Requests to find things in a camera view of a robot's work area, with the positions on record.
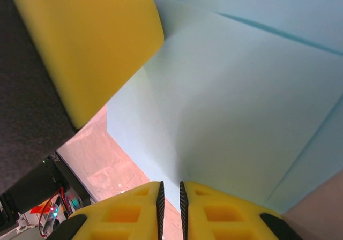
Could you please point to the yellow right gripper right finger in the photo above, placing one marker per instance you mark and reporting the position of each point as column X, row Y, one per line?
column 198, row 224

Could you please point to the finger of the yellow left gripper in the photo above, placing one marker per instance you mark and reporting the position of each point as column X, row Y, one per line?
column 93, row 41

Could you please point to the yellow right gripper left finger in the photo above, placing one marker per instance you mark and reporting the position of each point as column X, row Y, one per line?
column 144, row 224

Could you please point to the light blue paper sheet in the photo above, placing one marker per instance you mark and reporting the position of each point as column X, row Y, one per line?
column 227, row 90

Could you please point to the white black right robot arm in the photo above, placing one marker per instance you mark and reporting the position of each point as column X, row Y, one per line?
column 29, row 183

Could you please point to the circuit board with green LED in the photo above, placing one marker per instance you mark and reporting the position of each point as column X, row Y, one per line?
column 55, row 210

